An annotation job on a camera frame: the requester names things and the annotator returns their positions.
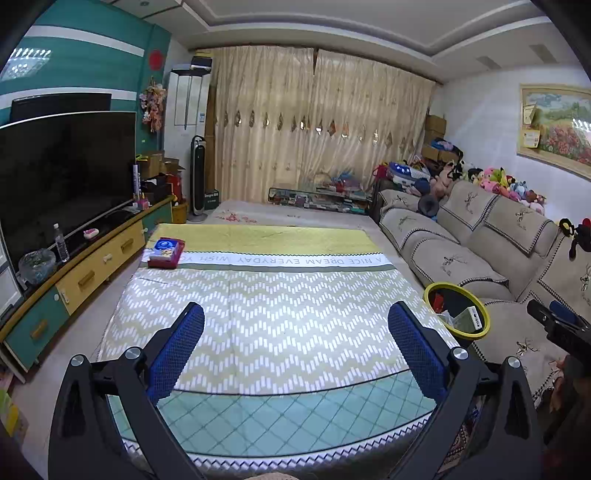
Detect yellow rim black trash bin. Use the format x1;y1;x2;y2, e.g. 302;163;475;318
423;282;491;342

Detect beige sectional sofa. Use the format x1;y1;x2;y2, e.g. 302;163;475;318
372;181;590;399

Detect yellow teal tv cabinet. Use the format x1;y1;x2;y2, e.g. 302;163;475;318
1;197;173;383

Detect glass ashtray bowl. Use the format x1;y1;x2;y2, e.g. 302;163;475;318
18;249;56;286

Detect pile of plush toys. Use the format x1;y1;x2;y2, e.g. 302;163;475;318
367;137;546;221

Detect clear water bottle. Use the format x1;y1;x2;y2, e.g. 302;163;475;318
53;223;70;263

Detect framed floral painting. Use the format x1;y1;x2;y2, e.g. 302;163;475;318
517;84;590;180

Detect blue tissue pack red box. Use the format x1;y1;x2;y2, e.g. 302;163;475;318
147;237;185;270

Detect patterned quilt mat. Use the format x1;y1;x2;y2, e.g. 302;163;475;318
98;224;445;476

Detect low glass shelf with clutter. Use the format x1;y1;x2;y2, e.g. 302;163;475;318
267;187;373;215

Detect black flat television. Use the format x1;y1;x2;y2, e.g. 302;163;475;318
1;111;136;268

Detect black tower fan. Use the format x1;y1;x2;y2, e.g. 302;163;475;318
190;135;206;219

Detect beige curtain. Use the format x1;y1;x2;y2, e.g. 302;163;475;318
211;46;436;203

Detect white standing air conditioner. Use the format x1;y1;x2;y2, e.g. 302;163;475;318
163;65;211;173

